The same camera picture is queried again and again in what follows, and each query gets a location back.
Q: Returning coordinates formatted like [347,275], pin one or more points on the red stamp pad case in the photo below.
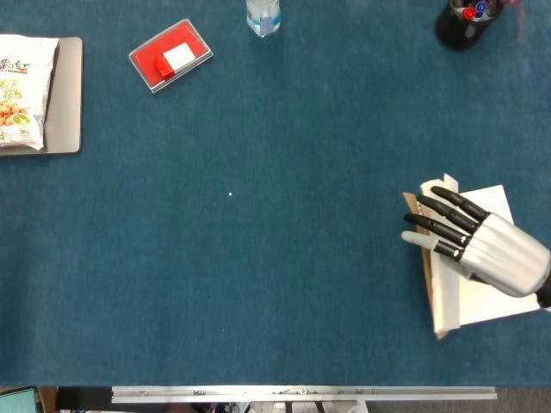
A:
[189,36]

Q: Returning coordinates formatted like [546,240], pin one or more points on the teal flat object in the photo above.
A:
[17,402]

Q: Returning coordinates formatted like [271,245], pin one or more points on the grey closed laptop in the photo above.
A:
[66,107]

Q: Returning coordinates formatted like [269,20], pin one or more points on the kraft cover spiral notebook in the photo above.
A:
[486,303]

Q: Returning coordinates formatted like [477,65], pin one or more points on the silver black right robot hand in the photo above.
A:
[503,254]

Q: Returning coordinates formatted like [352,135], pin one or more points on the red cap marker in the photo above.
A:
[469,14]

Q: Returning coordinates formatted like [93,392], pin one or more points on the upright clear water bottle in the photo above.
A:
[263,17]

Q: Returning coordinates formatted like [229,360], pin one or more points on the black mesh pen holder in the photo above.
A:
[456,34]

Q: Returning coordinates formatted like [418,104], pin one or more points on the red and white stamp block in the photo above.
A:
[178,56]

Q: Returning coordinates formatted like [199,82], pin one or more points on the blue cap marker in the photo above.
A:
[481,7]

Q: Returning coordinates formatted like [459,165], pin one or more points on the white snack bag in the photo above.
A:
[21,86]

